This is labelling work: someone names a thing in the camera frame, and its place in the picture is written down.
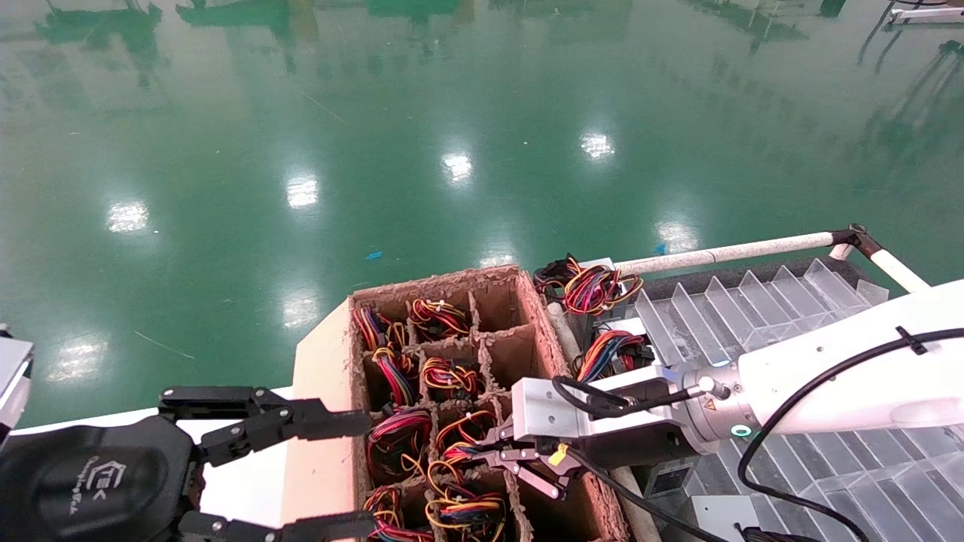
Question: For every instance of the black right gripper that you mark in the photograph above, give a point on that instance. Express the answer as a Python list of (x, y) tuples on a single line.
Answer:
[(640, 444)]

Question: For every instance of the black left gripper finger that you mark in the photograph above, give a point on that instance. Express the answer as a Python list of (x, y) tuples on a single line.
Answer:
[(324, 527)]

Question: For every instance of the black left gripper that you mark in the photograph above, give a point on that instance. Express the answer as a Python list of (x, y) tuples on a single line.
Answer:
[(90, 482)]

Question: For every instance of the brown cardboard divider box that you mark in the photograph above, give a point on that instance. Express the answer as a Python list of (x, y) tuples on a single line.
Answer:
[(527, 354)]

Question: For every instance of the silver metal box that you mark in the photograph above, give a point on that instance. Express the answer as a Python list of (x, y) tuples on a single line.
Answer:
[(719, 519)]

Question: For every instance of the clear acrylic divider tray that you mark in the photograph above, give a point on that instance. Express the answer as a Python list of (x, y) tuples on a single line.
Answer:
[(753, 316)]

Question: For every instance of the black pipe joint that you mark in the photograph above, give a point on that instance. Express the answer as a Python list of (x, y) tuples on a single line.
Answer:
[(857, 237)]

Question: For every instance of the long white frame pipe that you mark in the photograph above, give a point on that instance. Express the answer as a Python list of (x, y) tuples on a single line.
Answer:
[(723, 254)]

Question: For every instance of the white slanted frame pipe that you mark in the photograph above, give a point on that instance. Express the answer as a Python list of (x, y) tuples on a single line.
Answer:
[(896, 269)]

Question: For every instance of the white background frame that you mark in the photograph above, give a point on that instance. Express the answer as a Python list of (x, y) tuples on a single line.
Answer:
[(926, 13)]

